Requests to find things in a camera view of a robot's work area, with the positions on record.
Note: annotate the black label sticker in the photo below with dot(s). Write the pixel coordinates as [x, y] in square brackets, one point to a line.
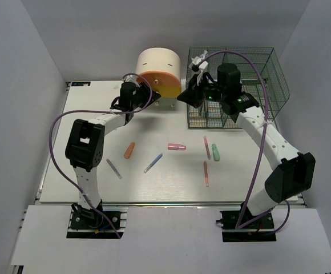
[80, 84]

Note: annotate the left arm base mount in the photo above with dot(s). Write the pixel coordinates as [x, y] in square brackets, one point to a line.
[80, 227]

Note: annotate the orange pen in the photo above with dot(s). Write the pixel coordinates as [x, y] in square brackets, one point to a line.
[206, 173]

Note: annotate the pink highlighter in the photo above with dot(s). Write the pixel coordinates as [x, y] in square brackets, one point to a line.
[176, 147]

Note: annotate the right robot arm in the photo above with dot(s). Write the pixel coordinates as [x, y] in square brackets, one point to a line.
[292, 171]

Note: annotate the purple pen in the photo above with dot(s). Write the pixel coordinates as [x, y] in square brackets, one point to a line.
[114, 168]

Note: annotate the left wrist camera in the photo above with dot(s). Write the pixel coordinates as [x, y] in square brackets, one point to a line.
[130, 78]

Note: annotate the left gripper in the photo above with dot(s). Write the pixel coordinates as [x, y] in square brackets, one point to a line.
[146, 89]

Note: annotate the green highlighter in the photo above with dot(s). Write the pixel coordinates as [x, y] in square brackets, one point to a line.
[215, 151]

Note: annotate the blue pen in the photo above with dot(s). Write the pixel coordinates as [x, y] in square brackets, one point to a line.
[153, 163]

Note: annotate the round drawer storage box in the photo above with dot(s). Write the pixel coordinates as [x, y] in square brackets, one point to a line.
[161, 68]

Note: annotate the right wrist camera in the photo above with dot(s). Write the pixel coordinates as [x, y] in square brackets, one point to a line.
[199, 76]

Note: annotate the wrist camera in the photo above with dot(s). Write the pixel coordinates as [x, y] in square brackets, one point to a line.
[199, 76]
[130, 78]

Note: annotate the pink pen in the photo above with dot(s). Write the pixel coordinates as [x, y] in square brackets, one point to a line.
[207, 147]

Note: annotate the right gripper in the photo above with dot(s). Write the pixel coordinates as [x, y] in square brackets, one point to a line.
[192, 96]

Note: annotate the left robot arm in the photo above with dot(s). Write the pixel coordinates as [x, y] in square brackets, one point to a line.
[85, 145]

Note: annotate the white paper booklet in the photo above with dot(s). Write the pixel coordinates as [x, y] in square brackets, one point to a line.
[198, 64]

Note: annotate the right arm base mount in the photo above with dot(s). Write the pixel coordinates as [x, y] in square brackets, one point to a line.
[261, 230]

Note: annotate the orange highlighter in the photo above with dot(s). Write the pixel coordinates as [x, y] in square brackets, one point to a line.
[129, 150]

